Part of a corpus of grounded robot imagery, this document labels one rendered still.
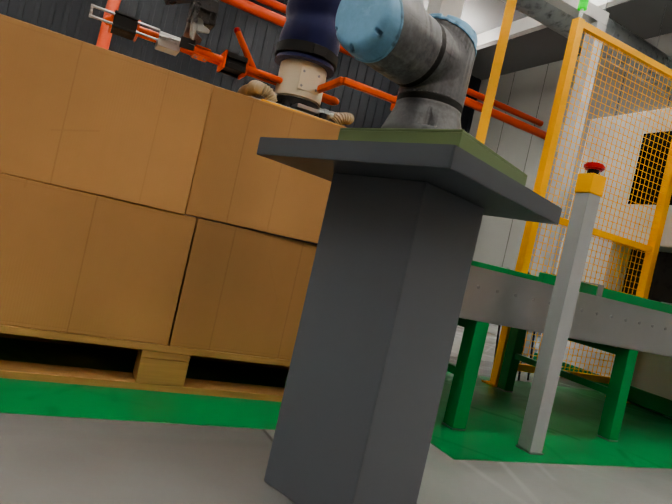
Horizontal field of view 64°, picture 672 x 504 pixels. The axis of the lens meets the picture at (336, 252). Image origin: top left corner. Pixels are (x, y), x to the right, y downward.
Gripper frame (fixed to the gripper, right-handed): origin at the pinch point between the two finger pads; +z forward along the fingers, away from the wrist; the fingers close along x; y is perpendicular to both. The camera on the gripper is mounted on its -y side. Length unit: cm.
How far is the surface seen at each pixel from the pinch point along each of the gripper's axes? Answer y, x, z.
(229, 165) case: 18.0, -17.6, 35.3
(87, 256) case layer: -15, -16, 71
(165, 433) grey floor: 9, -49, 108
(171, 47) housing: -4.3, -2.1, 2.7
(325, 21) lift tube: 41.4, -9.3, -21.9
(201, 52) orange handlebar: 5.0, -2.0, 0.8
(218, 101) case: 10.6, -17.0, 17.4
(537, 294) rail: 139, -36, 53
